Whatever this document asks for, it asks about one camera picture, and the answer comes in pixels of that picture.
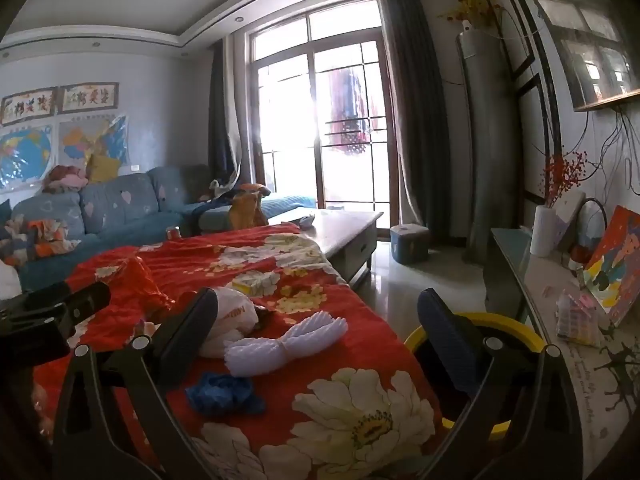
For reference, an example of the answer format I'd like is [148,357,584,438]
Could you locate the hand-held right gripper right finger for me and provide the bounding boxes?
[417,287,608,480]

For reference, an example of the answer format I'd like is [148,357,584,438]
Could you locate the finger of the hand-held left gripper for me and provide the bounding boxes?
[0,317,71,368]
[0,281,111,326]

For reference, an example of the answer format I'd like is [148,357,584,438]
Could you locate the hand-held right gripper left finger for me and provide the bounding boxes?
[50,287,221,480]

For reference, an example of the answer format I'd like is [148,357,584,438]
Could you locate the white plastic bag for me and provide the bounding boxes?
[200,287,258,359]

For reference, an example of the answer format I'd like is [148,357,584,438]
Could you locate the yellow rimmed black bin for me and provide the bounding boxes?
[404,312,546,441]

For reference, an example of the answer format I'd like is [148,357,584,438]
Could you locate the blue glove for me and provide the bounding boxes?
[186,372,265,416]

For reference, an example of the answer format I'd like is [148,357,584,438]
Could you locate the pale yellow snack packet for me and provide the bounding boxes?
[232,271,281,296]

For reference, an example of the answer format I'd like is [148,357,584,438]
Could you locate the orange white patterned cloth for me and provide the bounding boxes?
[0,215,81,258]

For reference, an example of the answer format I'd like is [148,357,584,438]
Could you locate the blue patterned sofa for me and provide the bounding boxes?
[0,162,318,291]

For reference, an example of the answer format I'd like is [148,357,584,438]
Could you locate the blue storage stool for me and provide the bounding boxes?
[390,223,431,263]

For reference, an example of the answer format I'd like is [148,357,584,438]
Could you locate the pink clothes pile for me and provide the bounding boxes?
[42,164,88,193]

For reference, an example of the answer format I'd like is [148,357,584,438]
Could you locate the orange plush toy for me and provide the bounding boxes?
[229,187,271,228]

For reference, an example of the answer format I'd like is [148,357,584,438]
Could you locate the red floral blanket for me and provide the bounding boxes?
[32,225,446,480]

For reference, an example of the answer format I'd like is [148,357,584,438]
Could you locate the clear bead organizer box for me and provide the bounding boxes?
[556,290,603,348]

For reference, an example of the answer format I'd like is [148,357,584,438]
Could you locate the yellow pillow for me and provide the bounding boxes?
[87,154,121,184]

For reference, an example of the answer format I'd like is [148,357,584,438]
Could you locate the glass top television console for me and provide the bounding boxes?
[482,227,640,466]

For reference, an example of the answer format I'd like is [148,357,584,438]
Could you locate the grey coffee table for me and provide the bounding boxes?
[267,207,385,288]

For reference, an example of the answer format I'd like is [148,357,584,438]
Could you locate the world map poster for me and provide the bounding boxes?
[0,124,55,193]

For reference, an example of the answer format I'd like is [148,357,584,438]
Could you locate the country map poster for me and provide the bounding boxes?
[57,114,130,173]

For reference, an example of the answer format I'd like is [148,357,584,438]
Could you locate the white canvas board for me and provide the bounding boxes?
[547,190,587,256]

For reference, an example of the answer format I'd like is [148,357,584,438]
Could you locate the colourful portrait painting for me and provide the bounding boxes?
[582,205,640,328]

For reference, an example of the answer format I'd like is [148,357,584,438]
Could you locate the white standing air conditioner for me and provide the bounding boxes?
[457,20,523,266]

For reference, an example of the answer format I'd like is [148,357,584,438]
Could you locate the framed calligraphy picture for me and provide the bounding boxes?
[57,82,120,115]
[0,87,58,126]

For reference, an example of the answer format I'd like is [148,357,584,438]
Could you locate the dark grey curtain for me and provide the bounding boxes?
[209,37,251,186]
[375,0,451,248]

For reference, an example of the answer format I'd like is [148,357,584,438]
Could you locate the glass balcony door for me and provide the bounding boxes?
[247,0,401,231]

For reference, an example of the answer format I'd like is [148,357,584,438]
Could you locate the red hanging laundry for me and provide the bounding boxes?
[327,67,386,153]

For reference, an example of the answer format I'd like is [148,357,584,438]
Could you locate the round black wire hoop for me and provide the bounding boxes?
[570,197,608,261]

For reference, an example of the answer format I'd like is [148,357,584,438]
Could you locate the black television cables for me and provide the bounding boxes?
[580,105,640,196]

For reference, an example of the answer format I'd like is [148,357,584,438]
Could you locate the wall television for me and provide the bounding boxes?
[520,0,640,111]

